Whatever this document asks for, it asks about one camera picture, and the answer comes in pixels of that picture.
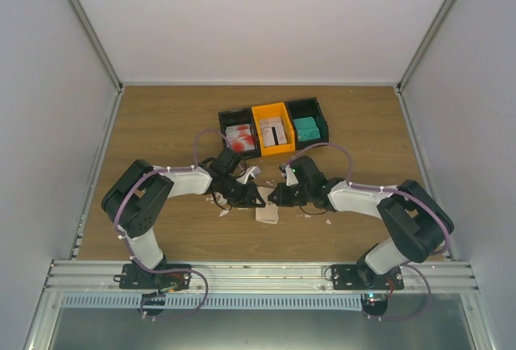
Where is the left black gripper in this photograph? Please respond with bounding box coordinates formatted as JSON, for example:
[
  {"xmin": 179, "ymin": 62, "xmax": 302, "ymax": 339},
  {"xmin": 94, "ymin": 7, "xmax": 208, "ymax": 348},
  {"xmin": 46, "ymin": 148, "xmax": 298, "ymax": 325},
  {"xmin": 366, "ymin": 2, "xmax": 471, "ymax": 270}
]
[{"xmin": 221, "ymin": 176, "xmax": 265, "ymax": 209}]

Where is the beige card holder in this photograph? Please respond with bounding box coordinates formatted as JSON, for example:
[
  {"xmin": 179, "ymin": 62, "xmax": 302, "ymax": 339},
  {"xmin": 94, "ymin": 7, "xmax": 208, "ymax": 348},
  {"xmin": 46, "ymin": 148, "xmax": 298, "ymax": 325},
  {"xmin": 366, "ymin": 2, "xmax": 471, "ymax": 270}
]
[{"xmin": 255, "ymin": 186, "xmax": 279, "ymax": 225}]

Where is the black bin with red cards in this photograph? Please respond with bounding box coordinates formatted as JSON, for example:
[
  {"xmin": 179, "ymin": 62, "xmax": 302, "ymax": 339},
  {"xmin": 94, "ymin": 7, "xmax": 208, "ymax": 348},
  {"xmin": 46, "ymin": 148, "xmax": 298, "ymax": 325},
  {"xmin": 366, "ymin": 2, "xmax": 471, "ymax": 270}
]
[{"xmin": 218, "ymin": 107, "xmax": 261, "ymax": 159}]

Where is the yellow bin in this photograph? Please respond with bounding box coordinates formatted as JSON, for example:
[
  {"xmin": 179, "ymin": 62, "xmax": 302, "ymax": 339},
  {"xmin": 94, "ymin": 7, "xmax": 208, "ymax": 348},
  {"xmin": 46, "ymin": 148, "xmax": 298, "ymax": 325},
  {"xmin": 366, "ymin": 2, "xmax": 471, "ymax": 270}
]
[{"xmin": 252, "ymin": 102, "xmax": 295, "ymax": 156}]

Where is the black bin with teal cards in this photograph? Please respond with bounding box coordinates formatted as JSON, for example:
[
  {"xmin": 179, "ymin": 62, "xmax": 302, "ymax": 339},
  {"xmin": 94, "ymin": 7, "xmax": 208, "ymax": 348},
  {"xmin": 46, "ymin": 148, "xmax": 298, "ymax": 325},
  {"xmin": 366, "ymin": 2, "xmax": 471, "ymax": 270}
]
[{"xmin": 285, "ymin": 97, "xmax": 329, "ymax": 150}]

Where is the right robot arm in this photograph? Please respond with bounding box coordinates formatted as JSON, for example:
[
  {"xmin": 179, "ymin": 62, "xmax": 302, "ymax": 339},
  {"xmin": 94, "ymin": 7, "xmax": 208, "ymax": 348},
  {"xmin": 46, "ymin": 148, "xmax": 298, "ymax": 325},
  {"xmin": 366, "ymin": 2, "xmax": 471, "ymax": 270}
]
[{"xmin": 268, "ymin": 156, "xmax": 455, "ymax": 290}]

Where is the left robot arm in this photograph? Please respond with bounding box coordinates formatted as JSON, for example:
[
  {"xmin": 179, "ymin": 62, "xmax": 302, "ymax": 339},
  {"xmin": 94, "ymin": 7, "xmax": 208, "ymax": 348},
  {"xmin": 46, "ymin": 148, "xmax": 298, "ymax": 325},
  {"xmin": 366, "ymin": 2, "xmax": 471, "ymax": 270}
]
[{"xmin": 101, "ymin": 148, "xmax": 267, "ymax": 289}]

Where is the white patterned card stack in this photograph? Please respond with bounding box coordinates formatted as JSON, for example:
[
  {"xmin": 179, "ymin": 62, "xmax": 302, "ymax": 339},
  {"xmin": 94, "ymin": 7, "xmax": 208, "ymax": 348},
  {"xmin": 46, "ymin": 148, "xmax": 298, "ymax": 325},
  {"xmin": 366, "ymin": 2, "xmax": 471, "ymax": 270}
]
[{"xmin": 259, "ymin": 116, "xmax": 289, "ymax": 148}]

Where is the red white card stack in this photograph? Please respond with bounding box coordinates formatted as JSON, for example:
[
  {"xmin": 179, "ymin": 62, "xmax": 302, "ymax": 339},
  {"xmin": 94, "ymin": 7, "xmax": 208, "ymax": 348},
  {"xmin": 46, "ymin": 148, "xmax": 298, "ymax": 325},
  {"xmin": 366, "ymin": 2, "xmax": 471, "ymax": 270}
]
[{"xmin": 225, "ymin": 124, "xmax": 256, "ymax": 153}]

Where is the teal card stack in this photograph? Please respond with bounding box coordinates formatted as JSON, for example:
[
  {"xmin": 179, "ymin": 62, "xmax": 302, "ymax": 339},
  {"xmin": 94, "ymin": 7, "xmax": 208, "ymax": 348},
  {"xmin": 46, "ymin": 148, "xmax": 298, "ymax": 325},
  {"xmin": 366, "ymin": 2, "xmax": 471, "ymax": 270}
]
[{"xmin": 293, "ymin": 116, "xmax": 321, "ymax": 142}]

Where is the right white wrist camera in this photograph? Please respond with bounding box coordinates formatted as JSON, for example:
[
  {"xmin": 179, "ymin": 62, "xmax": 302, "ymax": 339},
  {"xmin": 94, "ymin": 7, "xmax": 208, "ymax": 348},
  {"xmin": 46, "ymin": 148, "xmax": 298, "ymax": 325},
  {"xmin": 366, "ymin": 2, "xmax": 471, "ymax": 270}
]
[{"xmin": 279, "ymin": 164, "xmax": 298, "ymax": 186}]

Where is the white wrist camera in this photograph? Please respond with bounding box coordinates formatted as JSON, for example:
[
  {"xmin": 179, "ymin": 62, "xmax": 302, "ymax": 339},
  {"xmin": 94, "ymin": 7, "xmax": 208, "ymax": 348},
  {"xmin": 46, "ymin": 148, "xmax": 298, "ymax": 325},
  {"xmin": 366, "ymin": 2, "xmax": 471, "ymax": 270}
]
[
  {"xmin": 236, "ymin": 166, "xmax": 261, "ymax": 185},
  {"xmin": 279, "ymin": 164, "xmax": 298, "ymax": 186}
]

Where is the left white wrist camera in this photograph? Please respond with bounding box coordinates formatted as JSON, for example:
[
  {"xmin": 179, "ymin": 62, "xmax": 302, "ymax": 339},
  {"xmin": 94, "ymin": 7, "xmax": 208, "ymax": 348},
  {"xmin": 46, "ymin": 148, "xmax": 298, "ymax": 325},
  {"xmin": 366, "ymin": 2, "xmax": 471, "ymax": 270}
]
[{"xmin": 236, "ymin": 166, "xmax": 261, "ymax": 185}]

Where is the grey slotted cable duct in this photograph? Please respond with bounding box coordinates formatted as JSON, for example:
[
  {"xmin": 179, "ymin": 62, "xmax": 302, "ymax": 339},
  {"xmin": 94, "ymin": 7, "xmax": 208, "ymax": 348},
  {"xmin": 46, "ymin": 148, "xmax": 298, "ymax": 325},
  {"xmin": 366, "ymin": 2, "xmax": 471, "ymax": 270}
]
[{"xmin": 61, "ymin": 293, "xmax": 362, "ymax": 311}]

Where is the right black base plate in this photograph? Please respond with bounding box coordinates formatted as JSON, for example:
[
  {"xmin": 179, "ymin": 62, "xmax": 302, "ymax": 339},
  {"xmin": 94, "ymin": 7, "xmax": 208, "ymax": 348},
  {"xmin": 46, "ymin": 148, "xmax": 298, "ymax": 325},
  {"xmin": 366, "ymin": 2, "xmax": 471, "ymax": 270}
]
[{"xmin": 329, "ymin": 264, "xmax": 405, "ymax": 291}]

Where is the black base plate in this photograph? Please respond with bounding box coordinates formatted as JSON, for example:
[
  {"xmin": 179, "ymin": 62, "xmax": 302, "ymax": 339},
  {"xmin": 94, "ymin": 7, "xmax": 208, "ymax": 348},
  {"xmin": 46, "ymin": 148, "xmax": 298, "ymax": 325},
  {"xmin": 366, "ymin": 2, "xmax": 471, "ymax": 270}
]
[
  {"xmin": 113, "ymin": 262, "xmax": 192, "ymax": 292},
  {"xmin": 329, "ymin": 264, "xmax": 405, "ymax": 291}
]

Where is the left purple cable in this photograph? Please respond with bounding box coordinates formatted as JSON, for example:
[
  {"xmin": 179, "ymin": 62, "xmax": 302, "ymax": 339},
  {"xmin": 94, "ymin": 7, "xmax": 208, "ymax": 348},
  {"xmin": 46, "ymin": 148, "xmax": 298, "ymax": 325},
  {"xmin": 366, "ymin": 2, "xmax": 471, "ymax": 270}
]
[{"xmin": 112, "ymin": 127, "xmax": 231, "ymax": 321}]

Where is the purple cable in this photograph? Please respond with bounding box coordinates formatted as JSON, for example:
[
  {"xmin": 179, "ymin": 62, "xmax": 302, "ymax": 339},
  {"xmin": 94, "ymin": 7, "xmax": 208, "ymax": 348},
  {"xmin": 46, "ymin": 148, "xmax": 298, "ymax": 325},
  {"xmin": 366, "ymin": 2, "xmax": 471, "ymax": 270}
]
[
  {"xmin": 112, "ymin": 127, "xmax": 231, "ymax": 321},
  {"xmin": 281, "ymin": 142, "xmax": 452, "ymax": 321}
]

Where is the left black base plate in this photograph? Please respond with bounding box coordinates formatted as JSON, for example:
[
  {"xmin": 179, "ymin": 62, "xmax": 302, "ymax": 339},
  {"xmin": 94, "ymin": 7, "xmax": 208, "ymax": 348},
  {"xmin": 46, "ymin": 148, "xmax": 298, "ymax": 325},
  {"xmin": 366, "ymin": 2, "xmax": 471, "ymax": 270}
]
[{"xmin": 113, "ymin": 262, "xmax": 192, "ymax": 292}]

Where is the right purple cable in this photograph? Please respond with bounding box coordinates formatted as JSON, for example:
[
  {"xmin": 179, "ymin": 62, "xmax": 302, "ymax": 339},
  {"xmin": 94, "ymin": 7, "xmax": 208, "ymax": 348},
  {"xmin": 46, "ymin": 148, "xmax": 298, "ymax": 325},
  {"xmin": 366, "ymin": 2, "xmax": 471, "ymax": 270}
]
[{"xmin": 281, "ymin": 142, "xmax": 452, "ymax": 321}]

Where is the aluminium front rail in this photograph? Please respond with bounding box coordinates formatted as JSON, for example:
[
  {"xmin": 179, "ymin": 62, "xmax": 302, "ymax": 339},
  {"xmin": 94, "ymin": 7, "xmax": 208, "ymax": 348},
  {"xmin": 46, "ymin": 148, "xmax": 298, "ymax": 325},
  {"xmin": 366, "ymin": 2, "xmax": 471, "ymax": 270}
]
[{"xmin": 44, "ymin": 260, "xmax": 479, "ymax": 294}]

